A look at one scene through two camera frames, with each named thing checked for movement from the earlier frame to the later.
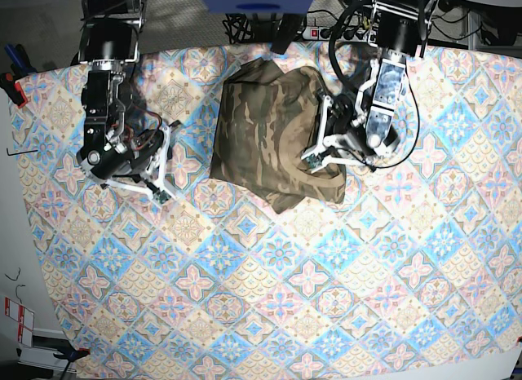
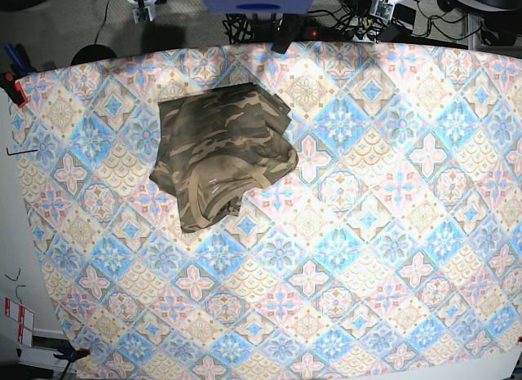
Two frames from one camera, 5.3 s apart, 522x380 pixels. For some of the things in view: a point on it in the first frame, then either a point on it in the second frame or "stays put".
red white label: [24, 318] stays put
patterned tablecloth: [417, 271] stays put
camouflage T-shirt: [266, 123] -> [217, 148]
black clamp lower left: [70, 355] stays put
